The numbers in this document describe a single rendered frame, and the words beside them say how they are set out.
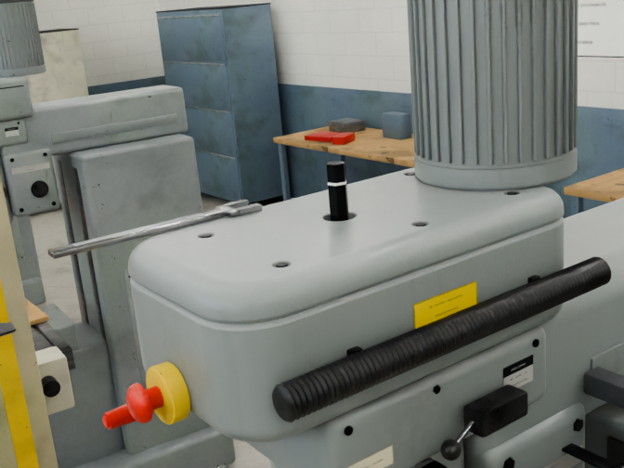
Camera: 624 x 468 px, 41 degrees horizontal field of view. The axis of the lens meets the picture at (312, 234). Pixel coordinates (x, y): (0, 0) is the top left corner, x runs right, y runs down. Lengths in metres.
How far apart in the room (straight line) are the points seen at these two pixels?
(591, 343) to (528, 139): 0.29
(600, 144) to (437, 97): 4.93
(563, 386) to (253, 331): 0.49
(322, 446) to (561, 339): 0.37
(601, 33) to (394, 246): 5.05
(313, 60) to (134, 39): 3.20
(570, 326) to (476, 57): 0.35
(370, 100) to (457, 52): 6.52
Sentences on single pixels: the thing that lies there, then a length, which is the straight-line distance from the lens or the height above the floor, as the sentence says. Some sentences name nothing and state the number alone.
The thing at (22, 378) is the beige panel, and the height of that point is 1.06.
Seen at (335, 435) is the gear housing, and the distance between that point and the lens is 0.83.
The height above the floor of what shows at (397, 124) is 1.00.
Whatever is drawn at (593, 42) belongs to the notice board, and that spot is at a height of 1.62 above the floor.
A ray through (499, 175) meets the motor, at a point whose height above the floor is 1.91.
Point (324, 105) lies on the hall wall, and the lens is 8.03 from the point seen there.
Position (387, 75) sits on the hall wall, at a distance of 7.27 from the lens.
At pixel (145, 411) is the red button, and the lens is 0.82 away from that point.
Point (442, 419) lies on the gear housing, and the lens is 0.93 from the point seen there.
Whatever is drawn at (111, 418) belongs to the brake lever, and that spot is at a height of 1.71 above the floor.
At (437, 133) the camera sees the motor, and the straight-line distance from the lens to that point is 0.99.
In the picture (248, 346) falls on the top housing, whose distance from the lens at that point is 0.74.
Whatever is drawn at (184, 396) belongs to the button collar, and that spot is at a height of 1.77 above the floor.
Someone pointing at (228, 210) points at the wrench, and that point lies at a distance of 0.95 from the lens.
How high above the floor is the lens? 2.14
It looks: 17 degrees down
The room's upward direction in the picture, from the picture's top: 5 degrees counter-clockwise
